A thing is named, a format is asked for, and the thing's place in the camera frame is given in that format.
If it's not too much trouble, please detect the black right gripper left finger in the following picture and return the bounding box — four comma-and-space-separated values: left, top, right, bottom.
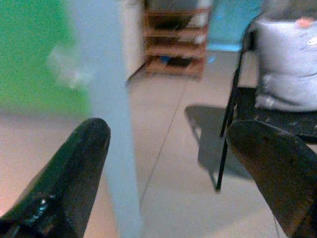
0, 118, 111, 238

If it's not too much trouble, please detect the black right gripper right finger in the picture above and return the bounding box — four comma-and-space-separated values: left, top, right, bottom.
225, 119, 317, 238

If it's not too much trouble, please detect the black metal chair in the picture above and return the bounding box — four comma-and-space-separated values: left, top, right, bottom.
214, 14, 317, 192

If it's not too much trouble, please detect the clear tape piece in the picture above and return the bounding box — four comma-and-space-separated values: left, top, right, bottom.
47, 47, 92, 90

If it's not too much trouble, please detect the black shoe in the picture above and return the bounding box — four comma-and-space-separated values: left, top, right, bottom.
165, 57, 193, 68
148, 14, 194, 30

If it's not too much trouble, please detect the light blue panel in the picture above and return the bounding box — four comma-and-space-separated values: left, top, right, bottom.
207, 0, 264, 52

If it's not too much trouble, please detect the wooden shelf rack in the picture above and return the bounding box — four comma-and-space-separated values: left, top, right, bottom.
143, 0, 211, 78

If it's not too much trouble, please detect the green wall board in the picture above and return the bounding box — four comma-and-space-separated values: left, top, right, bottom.
0, 0, 93, 115

